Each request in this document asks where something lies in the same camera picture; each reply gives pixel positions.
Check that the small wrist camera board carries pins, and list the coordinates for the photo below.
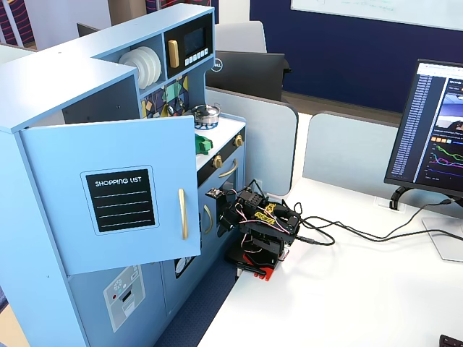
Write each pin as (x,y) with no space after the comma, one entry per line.
(215,192)

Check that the red table clamp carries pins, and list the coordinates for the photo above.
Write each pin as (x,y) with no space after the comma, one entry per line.
(262,271)

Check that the grey desk partition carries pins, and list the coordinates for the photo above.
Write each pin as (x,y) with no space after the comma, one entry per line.
(343,152)
(267,144)

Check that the steel pot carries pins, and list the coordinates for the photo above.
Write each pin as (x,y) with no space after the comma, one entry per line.
(207,118)

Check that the grey office chair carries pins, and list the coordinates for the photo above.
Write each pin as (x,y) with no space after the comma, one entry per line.
(240,36)

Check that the gold stove knob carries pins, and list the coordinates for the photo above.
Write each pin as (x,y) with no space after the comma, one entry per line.
(217,161)
(238,140)

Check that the steel pot lid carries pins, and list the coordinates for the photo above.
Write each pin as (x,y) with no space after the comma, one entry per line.
(206,109)

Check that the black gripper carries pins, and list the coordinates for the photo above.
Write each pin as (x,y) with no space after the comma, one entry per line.
(224,219)

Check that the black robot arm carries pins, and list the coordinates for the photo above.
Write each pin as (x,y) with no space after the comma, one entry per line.
(267,238)

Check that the blue door with shopping list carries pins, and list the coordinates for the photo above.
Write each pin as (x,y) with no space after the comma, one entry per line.
(54,217)

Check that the grey ice dispenser sticker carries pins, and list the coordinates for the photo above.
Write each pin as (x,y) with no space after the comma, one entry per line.
(124,300)

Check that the green recipient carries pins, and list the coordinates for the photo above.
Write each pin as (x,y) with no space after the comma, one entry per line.
(203,144)

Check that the blue stove burner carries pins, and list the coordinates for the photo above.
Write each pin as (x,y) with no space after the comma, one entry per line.
(206,126)

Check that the white plate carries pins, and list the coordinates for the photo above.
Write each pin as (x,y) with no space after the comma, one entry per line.
(158,67)
(143,72)
(150,68)
(127,62)

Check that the blue toy kitchen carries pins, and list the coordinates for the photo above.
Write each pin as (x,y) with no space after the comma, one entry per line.
(72,72)

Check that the whiteboard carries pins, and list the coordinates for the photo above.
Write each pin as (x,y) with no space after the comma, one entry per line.
(380,9)

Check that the black Dell monitor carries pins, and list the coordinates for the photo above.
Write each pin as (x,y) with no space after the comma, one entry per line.
(249,74)

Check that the black toy microwave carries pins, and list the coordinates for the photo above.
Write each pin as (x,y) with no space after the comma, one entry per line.
(195,39)

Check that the computer monitor with lit screen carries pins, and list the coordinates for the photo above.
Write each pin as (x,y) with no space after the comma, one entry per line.
(423,126)

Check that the silver monitor stand base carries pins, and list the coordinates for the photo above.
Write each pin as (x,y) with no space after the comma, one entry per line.
(448,242)

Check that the black keyboard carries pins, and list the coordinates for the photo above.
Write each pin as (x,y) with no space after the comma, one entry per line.
(452,341)

